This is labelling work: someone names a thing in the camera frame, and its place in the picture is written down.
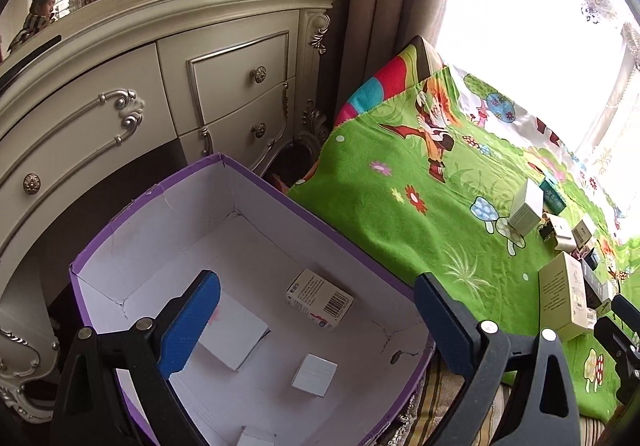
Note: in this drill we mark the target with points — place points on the dark small box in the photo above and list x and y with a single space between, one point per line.
591 259

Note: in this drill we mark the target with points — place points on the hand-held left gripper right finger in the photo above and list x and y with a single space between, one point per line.
441 321

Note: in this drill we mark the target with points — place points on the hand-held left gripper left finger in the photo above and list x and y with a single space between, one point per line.
190 321

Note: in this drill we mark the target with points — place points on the flat white box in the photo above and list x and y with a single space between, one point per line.
237 336

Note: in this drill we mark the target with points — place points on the purple cardboard box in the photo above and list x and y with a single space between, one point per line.
260 246

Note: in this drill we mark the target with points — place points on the teal box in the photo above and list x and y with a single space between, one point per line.
554 196

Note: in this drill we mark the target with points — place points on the white barcode medicine box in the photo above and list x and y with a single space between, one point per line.
320 298

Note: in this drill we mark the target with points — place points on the tall white box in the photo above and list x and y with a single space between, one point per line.
525 206

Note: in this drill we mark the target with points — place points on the large cream box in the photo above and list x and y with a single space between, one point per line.
562 296

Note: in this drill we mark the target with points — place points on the brown curtain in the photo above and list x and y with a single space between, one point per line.
390 0

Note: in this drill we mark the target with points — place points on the white box with barcode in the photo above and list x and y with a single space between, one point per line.
584 231

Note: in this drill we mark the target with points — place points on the striped mattress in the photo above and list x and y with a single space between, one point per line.
450 411

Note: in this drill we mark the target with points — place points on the small white cube box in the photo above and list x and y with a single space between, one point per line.
314 375

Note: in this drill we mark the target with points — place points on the white lace curtain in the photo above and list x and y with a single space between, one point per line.
615 50

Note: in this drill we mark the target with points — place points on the cream ornate dresser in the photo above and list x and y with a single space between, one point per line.
100 75

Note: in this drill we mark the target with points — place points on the green printed blanket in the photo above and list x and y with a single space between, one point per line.
400 206

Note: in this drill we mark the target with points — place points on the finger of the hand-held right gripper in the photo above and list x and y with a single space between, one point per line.
627 313
625 356

